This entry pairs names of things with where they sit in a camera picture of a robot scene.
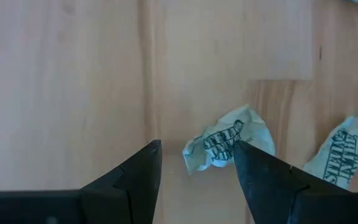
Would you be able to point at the green white stevia packet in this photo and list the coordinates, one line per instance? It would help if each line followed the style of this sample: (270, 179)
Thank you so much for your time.
(343, 149)
(253, 130)

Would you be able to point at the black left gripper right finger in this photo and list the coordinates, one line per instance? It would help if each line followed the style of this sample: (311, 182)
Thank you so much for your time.
(266, 186)

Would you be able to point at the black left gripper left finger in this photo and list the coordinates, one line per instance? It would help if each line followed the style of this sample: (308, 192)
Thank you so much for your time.
(129, 186)

